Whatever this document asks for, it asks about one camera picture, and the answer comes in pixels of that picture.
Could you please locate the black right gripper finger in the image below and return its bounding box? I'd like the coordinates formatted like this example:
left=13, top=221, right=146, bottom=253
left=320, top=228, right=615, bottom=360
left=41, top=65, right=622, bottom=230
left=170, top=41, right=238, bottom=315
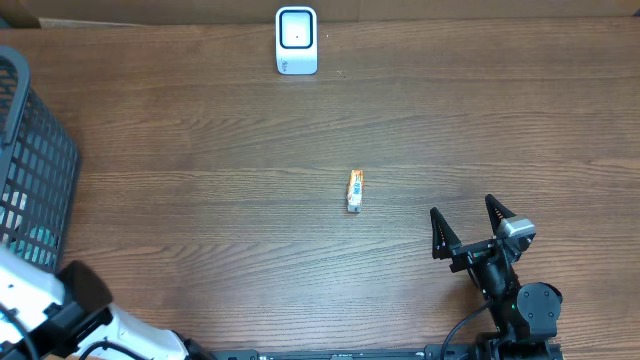
left=485, top=194, right=516, bottom=235
left=430, top=207, right=461, bottom=260

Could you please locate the small orange juice carton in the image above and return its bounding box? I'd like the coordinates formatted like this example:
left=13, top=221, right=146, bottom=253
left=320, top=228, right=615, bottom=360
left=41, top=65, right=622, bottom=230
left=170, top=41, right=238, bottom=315
left=346, top=169, right=364, bottom=213

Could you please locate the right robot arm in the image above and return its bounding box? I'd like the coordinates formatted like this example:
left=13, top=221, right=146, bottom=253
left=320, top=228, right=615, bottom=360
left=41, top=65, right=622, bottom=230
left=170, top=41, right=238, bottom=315
left=445, top=194, right=563, bottom=359

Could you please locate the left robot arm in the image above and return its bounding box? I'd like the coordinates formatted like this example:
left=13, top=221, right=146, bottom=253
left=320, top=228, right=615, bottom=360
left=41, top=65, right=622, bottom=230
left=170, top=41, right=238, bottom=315
left=1, top=245, right=268, bottom=360

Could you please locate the white barcode scanner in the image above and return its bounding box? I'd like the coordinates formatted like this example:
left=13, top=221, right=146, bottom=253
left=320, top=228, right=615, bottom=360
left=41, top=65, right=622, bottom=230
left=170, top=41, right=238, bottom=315
left=275, top=6, right=318, bottom=75

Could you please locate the dark plastic mesh basket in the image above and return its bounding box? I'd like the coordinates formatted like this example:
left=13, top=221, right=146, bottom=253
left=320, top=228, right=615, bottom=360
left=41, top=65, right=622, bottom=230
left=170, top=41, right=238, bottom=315
left=1, top=46, right=81, bottom=273

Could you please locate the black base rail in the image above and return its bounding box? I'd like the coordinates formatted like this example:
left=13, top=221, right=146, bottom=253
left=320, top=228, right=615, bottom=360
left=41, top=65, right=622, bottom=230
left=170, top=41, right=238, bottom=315
left=211, top=344, right=565, bottom=360

